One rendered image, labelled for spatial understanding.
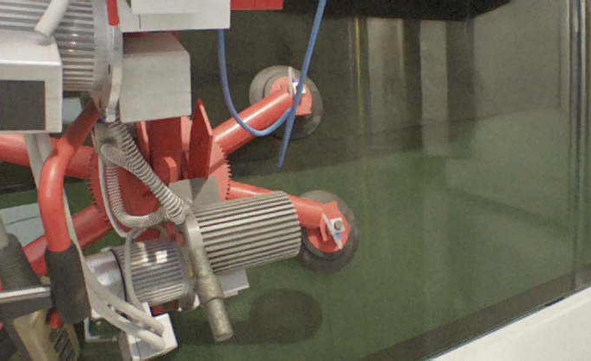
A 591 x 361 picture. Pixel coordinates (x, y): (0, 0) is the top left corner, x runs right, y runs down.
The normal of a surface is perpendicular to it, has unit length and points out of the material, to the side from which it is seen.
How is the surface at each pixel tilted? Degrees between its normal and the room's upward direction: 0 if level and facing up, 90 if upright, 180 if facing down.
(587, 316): 51
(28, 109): 79
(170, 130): 73
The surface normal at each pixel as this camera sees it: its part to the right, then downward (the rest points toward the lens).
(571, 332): 0.50, 0.14
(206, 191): 0.37, -0.26
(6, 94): 0.47, 0.60
